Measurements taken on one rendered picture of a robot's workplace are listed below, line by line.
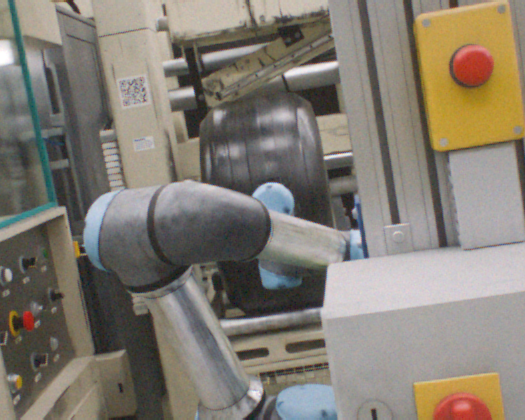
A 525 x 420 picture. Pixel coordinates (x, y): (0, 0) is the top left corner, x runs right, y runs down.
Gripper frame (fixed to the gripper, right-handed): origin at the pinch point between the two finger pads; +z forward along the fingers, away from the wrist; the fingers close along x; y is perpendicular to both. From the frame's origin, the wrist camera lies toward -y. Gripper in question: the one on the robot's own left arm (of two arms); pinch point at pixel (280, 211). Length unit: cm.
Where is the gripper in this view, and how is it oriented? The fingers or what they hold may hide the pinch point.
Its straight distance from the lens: 176.3
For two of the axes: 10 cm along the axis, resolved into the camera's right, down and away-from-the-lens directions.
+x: -9.8, 1.7, 0.6
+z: 0.6, -0.2, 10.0
